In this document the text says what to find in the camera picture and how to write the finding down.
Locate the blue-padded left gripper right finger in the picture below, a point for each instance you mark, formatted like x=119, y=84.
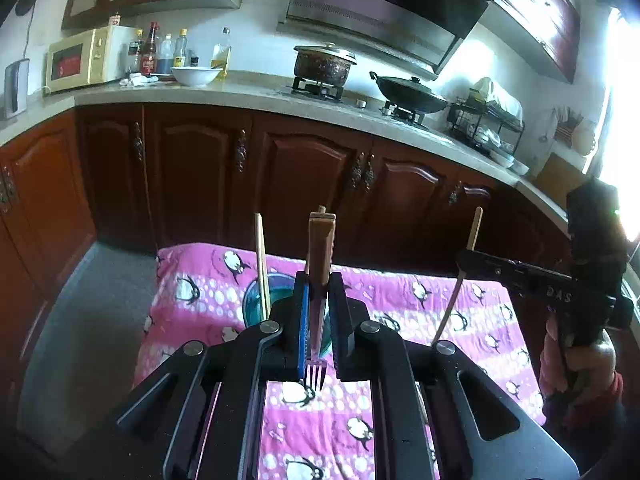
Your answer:
x=348, y=345

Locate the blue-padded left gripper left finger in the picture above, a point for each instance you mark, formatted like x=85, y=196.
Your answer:
x=289, y=353

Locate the silver fork wooden handle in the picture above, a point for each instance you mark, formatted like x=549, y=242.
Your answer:
x=321, y=233

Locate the small gold fork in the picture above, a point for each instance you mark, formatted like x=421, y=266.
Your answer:
x=470, y=245

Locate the person's right hand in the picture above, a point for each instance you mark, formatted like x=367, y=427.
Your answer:
x=595, y=365

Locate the light bamboo chopstick in holder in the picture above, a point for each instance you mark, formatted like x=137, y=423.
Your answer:
x=264, y=291

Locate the white teal-rimmed utensil holder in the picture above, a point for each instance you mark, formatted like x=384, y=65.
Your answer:
x=280, y=286

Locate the dark wooden base cabinets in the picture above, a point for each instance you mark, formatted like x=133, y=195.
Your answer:
x=145, y=176

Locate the black dish drying rack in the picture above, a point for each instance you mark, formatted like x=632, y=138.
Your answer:
x=484, y=128

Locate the black wok with lid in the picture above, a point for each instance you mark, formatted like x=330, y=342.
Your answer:
x=409, y=94

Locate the gas stove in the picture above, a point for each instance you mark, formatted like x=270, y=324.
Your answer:
x=309, y=89

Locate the dark cooking pot with lid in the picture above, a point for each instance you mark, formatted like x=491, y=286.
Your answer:
x=325, y=64

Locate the white ceramic bowl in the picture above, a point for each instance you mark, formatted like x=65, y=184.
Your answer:
x=192, y=76

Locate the yellow oil bottle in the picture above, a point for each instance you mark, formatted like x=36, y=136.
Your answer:
x=222, y=53

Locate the dark sauce bottle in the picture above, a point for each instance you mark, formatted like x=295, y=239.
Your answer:
x=148, y=57

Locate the steel range hood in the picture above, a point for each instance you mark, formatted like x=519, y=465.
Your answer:
x=419, y=35

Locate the cream microwave oven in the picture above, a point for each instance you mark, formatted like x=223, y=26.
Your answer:
x=95, y=56

